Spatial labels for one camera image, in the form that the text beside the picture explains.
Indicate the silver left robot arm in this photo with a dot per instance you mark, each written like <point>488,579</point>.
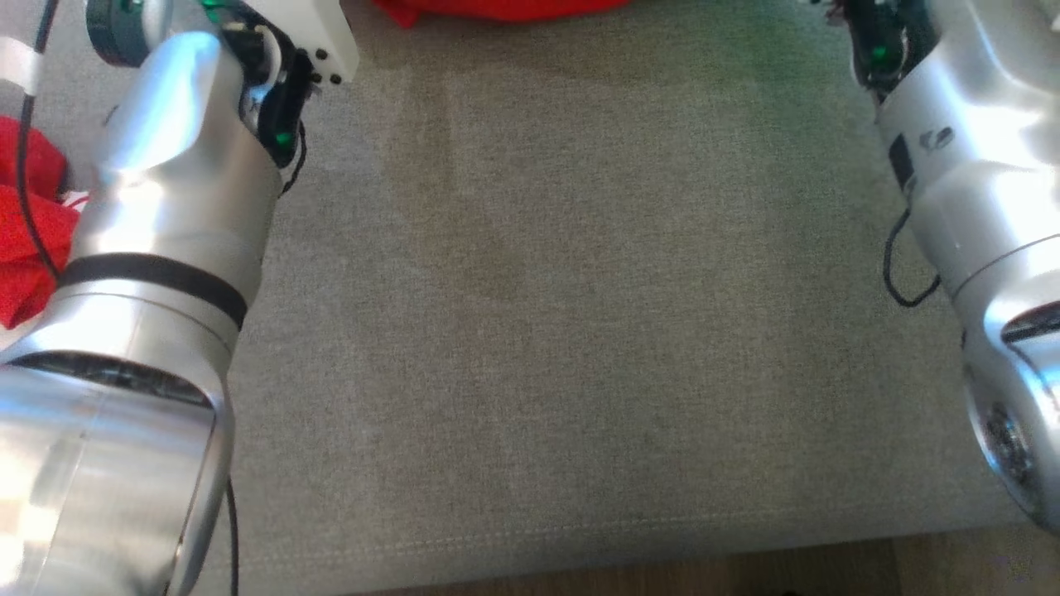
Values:
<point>149,348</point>

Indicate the grey sofa seat cushion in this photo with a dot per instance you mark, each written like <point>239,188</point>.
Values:
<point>580,331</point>

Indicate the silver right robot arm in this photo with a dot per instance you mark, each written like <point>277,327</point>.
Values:
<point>994,165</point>

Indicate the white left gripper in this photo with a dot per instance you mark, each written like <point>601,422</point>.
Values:
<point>310,33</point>

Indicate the red and white basketball jersey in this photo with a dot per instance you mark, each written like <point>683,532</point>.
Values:
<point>25,223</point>

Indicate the red shorts with white trim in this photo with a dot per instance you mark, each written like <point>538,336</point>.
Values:
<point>497,7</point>

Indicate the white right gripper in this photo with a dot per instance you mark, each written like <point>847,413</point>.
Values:
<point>886,41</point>

